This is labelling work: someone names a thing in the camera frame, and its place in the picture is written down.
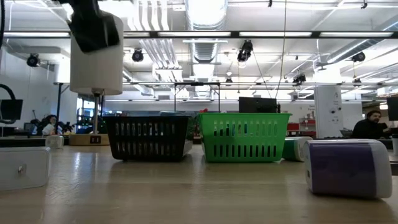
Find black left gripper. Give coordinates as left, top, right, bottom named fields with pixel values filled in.
left=57, top=0, right=121, bottom=54

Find pale grey cube charger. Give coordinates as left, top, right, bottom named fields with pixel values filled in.
left=0, top=146, right=52, bottom=192

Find purple and white charger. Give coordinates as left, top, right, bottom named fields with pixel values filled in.
left=303, top=139, right=393, bottom=200

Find white shade wooden base lamp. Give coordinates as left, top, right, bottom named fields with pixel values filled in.
left=68, top=12, right=124, bottom=146

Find black ceiling spotlight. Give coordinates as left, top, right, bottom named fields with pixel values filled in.
left=26, top=54, right=40, bottom=68
left=351, top=51, right=366, bottom=63
left=236, top=39, right=254, bottom=63
left=292, top=73, right=307, bottom=85
left=131, top=49, right=144, bottom=63

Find background black robot arms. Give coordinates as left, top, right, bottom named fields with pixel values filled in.
left=58, top=121, right=77, bottom=135

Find black plastic basket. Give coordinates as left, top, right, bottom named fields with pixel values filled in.
left=103, top=114, right=194, bottom=162

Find person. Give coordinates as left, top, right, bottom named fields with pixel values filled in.
left=351, top=110, right=392, bottom=139
left=41, top=114, right=60, bottom=136

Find black monitor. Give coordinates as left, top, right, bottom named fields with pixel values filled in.
left=238, top=96, right=278, bottom=114
left=0, top=99, right=24, bottom=121
left=386, top=96, right=398, bottom=122

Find green and white charger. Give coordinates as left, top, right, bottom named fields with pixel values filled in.
left=45, top=134, right=65, bottom=149

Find green plastic basket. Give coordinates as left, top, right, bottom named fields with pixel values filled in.
left=195, top=112, right=292, bottom=164

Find red shelf unit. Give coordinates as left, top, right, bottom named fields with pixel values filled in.
left=286, top=117, right=317, bottom=138

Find white pillar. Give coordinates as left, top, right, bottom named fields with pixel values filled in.
left=313, top=85, right=343, bottom=139

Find silver ventilation duct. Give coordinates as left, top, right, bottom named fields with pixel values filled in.
left=183, top=0, right=229, bottom=99

